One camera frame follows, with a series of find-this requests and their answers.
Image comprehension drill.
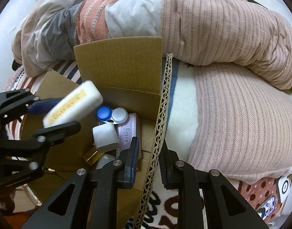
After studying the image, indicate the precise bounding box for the white contact lens case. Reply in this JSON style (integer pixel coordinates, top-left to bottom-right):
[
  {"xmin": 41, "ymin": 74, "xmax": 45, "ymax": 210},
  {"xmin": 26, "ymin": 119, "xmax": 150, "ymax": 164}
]
[{"xmin": 96, "ymin": 106, "xmax": 128, "ymax": 125}]

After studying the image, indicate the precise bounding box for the gold bar box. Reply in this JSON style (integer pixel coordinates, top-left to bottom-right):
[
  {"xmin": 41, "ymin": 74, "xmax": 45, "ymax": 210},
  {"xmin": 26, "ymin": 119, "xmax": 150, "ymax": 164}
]
[{"xmin": 82, "ymin": 146, "xmax": 103, "ymax": 165}]

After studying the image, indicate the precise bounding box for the pink grey rolled duvet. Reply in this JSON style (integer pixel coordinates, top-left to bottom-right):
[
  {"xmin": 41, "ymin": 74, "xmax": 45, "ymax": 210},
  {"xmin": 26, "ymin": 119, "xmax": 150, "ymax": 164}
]
[{"xmin": 12, "ymin": 0, "xmax": 292, "ymax": 90}]

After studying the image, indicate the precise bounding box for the white cube charger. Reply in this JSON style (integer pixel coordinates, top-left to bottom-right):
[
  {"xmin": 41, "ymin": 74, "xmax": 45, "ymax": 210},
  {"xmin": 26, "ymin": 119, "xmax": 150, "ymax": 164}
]
[{"xmin": 92, "ymin": 123, "xmax": 120, "ymax": 153}]

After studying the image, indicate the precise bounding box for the white yellow-label box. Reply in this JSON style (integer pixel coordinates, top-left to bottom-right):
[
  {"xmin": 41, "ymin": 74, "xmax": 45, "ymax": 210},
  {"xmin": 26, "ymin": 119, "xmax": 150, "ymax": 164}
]
[{"xmin": 43, "ymin": 80, "xmax": 104, "ymax": 128}]

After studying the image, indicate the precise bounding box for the pink ribbed pillow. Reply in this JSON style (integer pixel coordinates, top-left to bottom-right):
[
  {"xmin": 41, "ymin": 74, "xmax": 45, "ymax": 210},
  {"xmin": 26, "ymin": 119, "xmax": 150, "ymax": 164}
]
[{"xmin": 188, "ymin": 63, "xmax": 292, "ymax": 184}]

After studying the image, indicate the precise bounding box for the brown cardboard box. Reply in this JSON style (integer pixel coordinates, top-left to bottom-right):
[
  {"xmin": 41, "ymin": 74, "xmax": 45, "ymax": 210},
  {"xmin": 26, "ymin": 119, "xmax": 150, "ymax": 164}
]
[{"xmin": 29, "ymin": 37, "xmax": 172, "ymax": 228}]

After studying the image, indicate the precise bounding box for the white device black ring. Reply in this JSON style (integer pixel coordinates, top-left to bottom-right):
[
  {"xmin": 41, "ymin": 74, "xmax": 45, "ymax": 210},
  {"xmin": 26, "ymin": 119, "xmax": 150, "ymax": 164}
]
[{"xmin": 277, "ymin": 175, "xmax": 292, "ymax": 204}]

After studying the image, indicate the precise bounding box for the smartphone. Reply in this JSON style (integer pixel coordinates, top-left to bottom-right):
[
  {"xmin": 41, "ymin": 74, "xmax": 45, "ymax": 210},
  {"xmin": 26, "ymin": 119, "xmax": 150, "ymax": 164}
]
[{"xmin": 256, "ymin": 195, "xmax": 276, "ymax": 220}]

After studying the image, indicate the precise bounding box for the purple enjoy traveling box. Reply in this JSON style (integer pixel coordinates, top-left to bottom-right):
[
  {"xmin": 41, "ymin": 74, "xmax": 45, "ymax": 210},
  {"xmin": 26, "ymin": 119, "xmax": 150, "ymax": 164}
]
[{"xmin": 116, "ymin": 113, "xmax": 142, "ymax": 160}]

